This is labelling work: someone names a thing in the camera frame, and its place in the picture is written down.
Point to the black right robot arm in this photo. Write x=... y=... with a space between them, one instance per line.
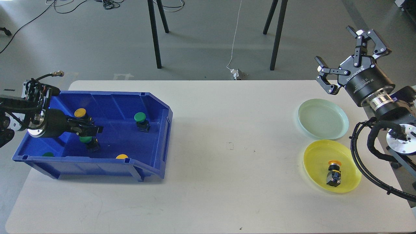
x=392 y=129

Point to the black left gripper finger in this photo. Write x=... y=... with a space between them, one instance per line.
x=86 y=130
x=76 y=122

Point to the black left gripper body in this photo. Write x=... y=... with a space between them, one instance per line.
x=55 y=126

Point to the black tripod leg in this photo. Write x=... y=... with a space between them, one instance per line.
x=279 y=28
x=154 y=28

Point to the light green plastic plate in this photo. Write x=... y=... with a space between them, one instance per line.
x=322 y=119

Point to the green push button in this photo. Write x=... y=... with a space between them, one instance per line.
x=91 y=143
x=48 y=154
x=142 y=123

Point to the black tripod leg left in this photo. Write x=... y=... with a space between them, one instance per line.
x=154 y=28

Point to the yellow push button front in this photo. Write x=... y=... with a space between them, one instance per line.
x=122 y=156

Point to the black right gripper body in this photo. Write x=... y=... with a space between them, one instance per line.
x=364 y=80

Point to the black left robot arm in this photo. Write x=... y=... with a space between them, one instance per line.
x=32 y=112

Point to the yellow push button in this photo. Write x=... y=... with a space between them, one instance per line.
x=81 y=114
x=334 y=174
x=122 y=156

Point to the white power plug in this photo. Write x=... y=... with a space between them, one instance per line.
x=237 y=74

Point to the black tripod leg right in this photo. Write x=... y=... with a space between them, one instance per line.
x=279 y=28

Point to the blue plastic storage bin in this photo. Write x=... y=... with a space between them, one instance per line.
x=114 y=111

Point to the yellow plastic plate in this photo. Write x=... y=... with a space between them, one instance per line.
x=316 y=158

